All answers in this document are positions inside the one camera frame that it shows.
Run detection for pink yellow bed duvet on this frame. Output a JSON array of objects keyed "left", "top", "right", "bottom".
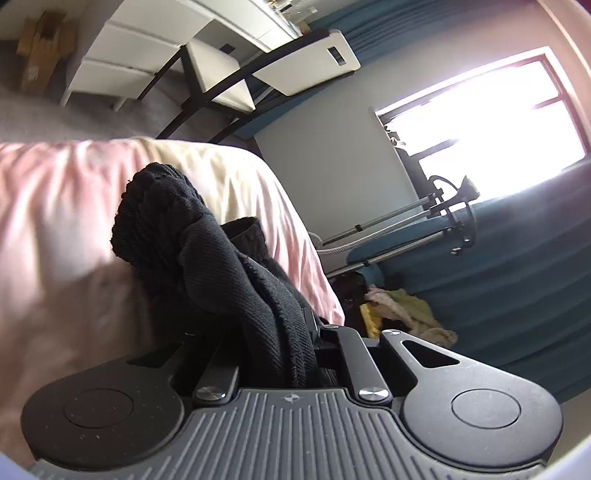
[{"left": 1, "top": 138, "right": 345, "bottom": 467}]

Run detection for teal window curtain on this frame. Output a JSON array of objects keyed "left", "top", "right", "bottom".
[{"left": 361, "top": 159, "right": 591, "bottom": 402}]

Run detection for window with dark frame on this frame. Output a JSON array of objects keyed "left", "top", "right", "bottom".
[{"left": 375, "top": 46, "right": 590, "bottom": 200}]

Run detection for white desk with drawers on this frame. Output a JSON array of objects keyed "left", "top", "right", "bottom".
[{"left": 60, "top": 0, "right": 301, "bottom": 108}]

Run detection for cardboard box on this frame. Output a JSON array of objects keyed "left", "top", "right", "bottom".
[{"left": 16, "top": 10, "right": 77, "bottom": 95}]

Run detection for black denim pants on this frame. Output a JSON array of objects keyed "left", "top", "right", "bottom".
[{"left": 111, "top": 163, "right": 337, "bottom": 389}]

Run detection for green beige fluffy blanket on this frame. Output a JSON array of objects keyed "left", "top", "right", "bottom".
[{"left": 360, "top": 286, "right": 458, "bottom": 348}]

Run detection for cream black frame chair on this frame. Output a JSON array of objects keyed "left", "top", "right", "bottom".
[{"left": 156, "top": 28, "right": 363, "bottom": 143}]

